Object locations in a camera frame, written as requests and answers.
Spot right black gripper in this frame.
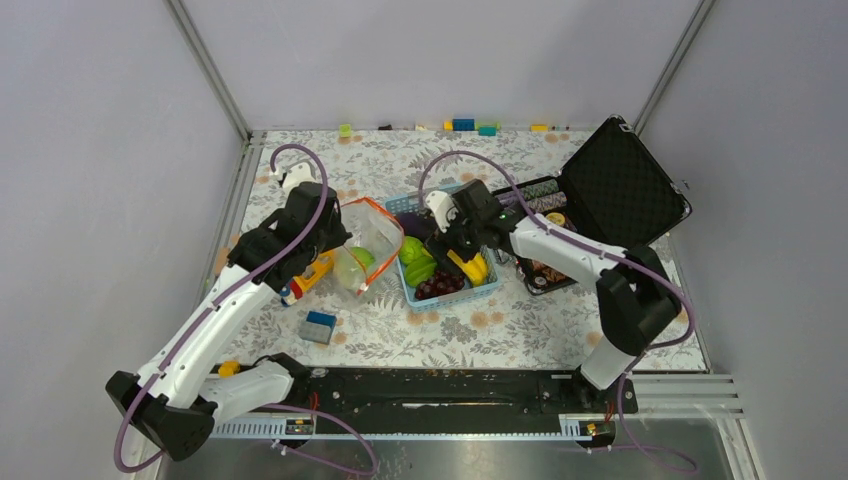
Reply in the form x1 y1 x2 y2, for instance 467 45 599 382
424 202 484 278

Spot yellow banana bunch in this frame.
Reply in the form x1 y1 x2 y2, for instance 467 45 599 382
448 250 489 288

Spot light blue plastic basket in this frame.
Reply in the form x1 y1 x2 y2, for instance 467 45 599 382
384 182 502 315

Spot clear zip top bag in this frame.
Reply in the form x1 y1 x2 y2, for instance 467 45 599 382
332 197 405 300

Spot green white cabbage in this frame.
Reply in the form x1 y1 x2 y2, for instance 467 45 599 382
333 246 375 292

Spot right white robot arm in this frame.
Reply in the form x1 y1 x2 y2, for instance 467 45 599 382
419 180 682 412

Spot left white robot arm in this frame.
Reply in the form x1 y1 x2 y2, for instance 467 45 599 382
106 181 352 461

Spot yellow orange toy truck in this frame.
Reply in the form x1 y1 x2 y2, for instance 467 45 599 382
279 251 334 307

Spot dark purple eggplant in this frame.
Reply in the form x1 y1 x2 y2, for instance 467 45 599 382
395 212 438 242

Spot dark purple grapes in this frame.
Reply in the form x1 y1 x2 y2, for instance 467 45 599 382
414 270 466 300

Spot green pepper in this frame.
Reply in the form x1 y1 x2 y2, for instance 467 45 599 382
398 236 430 266

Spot green star fruit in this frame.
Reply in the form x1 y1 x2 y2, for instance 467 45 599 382
404 256 438 288

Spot blue yellow toy bricks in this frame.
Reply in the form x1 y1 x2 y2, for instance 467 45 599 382
443 118 501 137

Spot wooden block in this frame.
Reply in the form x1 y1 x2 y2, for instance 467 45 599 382
212 247 230 277

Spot blue grey block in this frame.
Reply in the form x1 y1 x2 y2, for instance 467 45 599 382
298 311 337 345

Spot black poker chip case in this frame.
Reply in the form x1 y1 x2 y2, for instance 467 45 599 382
493 115 693 297

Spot floral table mat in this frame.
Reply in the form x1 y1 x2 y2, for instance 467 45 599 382
217 129 710 371

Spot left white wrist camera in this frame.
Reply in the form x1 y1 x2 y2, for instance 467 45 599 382
274 161 317 195

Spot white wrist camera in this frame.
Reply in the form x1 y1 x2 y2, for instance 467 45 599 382
274 161 317 195
424 190 459 233

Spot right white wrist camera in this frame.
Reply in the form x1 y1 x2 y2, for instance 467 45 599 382
424 190 459 233

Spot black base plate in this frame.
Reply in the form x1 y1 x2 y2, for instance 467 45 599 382
283 368 639 435

